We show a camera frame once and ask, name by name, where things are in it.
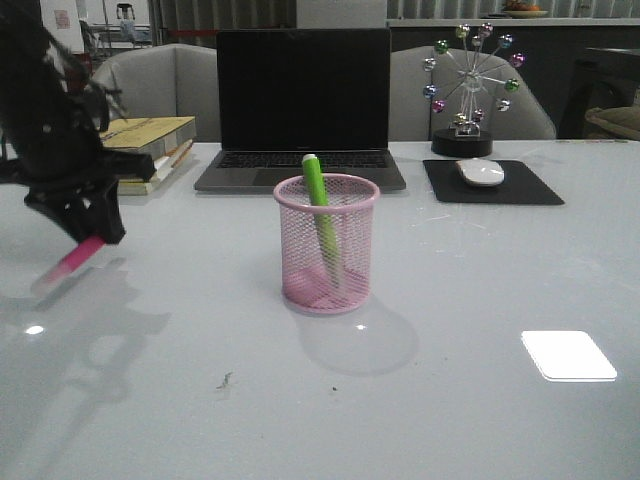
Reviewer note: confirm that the white computer mouse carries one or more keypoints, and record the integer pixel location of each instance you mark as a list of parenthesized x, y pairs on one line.
[(480, 172)]

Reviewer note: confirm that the grey open laptop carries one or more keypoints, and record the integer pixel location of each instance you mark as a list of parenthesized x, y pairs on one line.
[(285, 93)]

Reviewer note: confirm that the fruit bowl on counter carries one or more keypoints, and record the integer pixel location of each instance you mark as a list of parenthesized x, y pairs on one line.
[(522, 9)]

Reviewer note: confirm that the bottom cream book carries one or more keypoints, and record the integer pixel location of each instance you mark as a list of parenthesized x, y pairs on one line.
[(133, 187)]

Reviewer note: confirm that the middle cream book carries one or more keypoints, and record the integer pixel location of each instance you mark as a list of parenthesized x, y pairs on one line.
[(166, 164)]

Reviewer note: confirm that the left grey armchair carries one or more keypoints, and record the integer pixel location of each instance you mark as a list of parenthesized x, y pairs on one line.
[(168, 80)]

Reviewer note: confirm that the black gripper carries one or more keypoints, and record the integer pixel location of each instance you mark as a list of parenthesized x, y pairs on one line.
[(59, 153)]

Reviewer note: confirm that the ferris wheel desk toy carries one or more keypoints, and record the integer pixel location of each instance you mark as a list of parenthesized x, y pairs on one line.
[(468, 78)]

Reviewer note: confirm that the pink highlighter pen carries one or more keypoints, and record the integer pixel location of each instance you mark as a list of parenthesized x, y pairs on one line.
[(51, 279)]

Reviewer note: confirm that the black mouse pad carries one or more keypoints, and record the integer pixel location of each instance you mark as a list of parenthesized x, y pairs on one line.
[(521, 186)]

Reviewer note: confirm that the grey armchair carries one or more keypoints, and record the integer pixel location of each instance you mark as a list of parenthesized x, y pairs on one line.
[(168, 80), (410, 118)]

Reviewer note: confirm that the olive cushion at right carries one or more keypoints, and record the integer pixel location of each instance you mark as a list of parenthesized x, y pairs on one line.
[(620, 121)]

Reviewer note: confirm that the cream book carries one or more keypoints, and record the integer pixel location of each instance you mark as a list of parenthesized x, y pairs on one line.
[(166, 164), (133, 187)]

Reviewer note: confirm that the right grey armchair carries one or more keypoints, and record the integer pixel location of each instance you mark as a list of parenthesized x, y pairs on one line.
[(410, 118)]

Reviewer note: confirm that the pink mesh pen holder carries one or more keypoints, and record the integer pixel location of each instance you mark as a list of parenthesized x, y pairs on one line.
[(305, 282)]

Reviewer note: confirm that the green highlighter pen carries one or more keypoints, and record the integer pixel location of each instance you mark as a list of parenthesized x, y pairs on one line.
[(314, 181)]

